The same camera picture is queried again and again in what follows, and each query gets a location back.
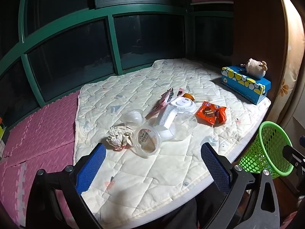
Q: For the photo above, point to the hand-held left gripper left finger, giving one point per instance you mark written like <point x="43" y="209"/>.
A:
<point x="91" y="169"/>

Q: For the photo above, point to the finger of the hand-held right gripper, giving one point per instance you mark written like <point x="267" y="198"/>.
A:
<point x="293" y="157"/>

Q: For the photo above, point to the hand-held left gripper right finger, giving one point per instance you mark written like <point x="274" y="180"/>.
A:
<point x="215" y="169"/>

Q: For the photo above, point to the green plastic mesh basket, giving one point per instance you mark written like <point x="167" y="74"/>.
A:
<point x="262" y="148"/>

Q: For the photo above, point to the paper ball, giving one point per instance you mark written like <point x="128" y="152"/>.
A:
<point x="118" y="137"/>

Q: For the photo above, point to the orange snack wrapper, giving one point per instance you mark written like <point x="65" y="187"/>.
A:
<point x="209" y="113"/>

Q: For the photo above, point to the clear labelled pudding cup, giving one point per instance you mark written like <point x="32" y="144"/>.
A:
<point x="146" y="140"/>

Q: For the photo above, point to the small clear plastic cup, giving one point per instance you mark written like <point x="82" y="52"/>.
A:
<point x="133" y="116"/>

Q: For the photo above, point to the white foam block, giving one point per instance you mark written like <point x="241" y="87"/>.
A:
<point x="166" y="116"/>

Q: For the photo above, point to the white plastic cup lid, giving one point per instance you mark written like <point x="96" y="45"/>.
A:
<point x="182" y="103"/>

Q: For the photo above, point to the orange peel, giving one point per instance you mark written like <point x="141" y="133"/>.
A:
<point x="188" y="96"/>

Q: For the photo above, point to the pink snack wrapper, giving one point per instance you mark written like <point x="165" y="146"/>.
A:
<point x="164" y="97"/>

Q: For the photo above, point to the white quilted blanket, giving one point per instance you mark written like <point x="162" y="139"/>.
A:
<point x="143" y="171"/>

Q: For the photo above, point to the person's dark pants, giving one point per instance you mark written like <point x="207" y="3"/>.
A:
<point x="181" y="214"/>

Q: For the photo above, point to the pink foam floor mat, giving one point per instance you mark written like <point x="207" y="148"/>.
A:
<point x="40" y="133"/>

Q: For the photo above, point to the blue dotted tissue box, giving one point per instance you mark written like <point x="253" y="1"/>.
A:
<point x="240" y="83"/>

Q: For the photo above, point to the beige plush toy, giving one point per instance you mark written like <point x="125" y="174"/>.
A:
<point x="253" y="68"/>

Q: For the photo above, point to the orange and green box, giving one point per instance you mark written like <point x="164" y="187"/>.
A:
<point x="2" y="131"/>

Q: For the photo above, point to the brown wooden panel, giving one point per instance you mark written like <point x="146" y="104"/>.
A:
<point x="257" y="28"/>

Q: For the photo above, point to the green window frame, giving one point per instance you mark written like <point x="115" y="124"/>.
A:
<point x="113" y="45"/>

